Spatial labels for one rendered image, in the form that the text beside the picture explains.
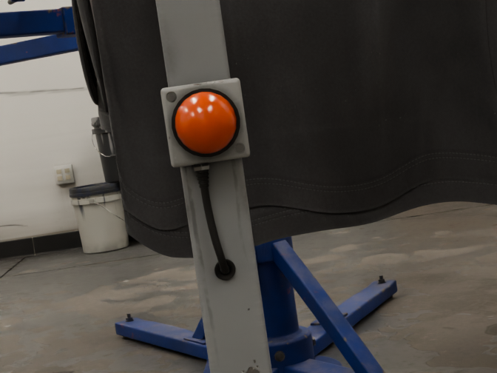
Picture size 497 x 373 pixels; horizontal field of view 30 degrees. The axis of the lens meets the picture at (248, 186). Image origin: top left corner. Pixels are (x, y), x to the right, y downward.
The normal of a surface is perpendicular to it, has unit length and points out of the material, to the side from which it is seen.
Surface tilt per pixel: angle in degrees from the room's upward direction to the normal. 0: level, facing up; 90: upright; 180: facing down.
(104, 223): 93
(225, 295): 90
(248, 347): 92
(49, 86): 90
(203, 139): 119
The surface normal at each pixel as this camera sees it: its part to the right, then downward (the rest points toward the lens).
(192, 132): -0.40, 0.29
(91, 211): -0.18, 0.16
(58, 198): 0.07, 0.07
